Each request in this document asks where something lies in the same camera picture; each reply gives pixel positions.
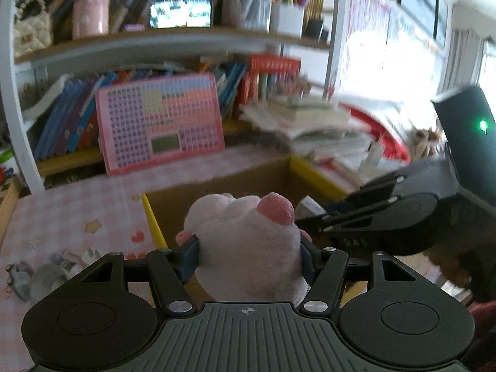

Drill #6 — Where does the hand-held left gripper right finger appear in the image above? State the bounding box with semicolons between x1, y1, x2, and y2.
299;236;423;315

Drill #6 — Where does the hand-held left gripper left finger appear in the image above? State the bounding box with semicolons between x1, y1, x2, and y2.
78;236;201;316

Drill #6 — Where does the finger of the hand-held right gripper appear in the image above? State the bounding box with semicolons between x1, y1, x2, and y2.
339;175;406;207
294;196;400;238

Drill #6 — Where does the pink plush toy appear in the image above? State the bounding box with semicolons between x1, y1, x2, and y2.
176;192;313;305

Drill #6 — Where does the yellow cardboard box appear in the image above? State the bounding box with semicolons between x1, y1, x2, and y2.
141;154;351;301

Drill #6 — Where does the pink cylinder container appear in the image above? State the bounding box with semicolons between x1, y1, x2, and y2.
73;0;113;40

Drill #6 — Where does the brown plush toy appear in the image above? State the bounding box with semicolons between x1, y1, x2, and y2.
410;127;443;156

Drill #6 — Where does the stack of books and papers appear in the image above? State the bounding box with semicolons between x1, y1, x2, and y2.
238;92;373;173

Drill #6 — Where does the pink learning tablet toy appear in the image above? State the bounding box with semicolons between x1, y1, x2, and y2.
95;72;226;176

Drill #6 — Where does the red boxed book set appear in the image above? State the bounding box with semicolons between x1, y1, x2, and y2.
236;55;302;106

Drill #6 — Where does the row of slanted thin books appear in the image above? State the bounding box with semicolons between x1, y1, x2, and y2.
214;62;249;119

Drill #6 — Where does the small black box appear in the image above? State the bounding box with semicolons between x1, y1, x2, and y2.
306;18;330;42

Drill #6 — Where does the row of blue books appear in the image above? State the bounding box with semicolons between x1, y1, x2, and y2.
33;71;117;160

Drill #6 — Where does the wooden box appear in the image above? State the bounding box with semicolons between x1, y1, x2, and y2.
0;179;22;241

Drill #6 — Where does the white pen holder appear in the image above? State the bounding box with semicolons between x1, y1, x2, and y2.
269;3;305;38

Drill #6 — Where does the green and white box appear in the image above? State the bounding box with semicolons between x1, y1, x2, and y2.
0;145;18;176

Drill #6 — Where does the white curved book stand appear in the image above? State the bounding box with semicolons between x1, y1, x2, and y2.
21;73;74;122

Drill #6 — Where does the clear pen holder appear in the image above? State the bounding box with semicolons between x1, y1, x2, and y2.
222;0;270;34

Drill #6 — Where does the white bookshelf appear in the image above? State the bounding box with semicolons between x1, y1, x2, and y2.
0;0;349;198

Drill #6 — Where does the small display screen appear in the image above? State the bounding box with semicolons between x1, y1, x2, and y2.
149;0;214;29

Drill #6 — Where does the cream quilted handbag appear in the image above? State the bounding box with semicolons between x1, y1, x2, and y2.
13;0;53;59

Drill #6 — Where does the wall poster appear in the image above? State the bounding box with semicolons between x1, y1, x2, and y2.
341;0;393;94

